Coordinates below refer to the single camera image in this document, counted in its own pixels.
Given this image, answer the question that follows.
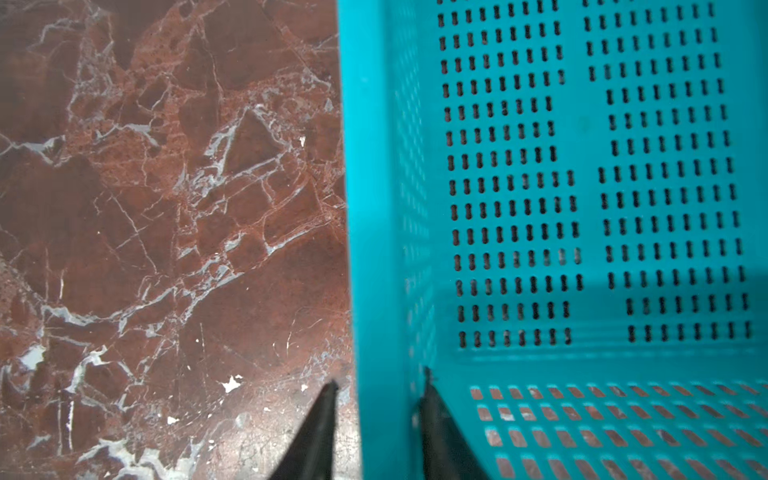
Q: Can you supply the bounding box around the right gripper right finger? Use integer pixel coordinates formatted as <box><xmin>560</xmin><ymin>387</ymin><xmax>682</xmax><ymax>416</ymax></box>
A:
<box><xmin>419</xmin><ymin>367</ymin><xmax>489</xmax><ymax>480</ymax></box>

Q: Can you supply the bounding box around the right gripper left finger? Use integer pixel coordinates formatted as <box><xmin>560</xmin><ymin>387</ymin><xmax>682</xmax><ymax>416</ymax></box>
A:
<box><xmin>270</xmin><ymin>380</ymin><xmax>339</xmax><ymax>480</ymax></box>

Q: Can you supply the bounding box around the teal perforated plastic basket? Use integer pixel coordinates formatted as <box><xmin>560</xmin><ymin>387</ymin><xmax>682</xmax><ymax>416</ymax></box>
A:
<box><xmin>337</xmin><ymin>1</ymin><xmax>767</xmax><ymax>479</ymax></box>

